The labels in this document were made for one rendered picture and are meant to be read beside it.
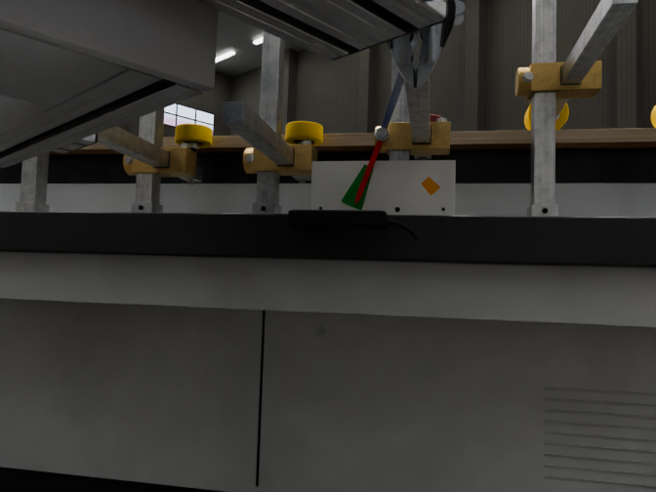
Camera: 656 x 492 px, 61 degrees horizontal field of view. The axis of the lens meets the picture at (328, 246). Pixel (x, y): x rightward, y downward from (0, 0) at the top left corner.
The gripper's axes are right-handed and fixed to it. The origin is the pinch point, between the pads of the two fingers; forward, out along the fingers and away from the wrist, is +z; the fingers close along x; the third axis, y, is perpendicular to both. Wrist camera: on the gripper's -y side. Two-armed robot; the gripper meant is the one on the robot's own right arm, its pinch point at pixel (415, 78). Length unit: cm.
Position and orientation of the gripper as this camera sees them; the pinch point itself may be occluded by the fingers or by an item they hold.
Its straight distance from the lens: 70.7
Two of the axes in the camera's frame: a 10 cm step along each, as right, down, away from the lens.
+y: -1.9, -0.7, -9.8
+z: -0.3, 10.0, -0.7
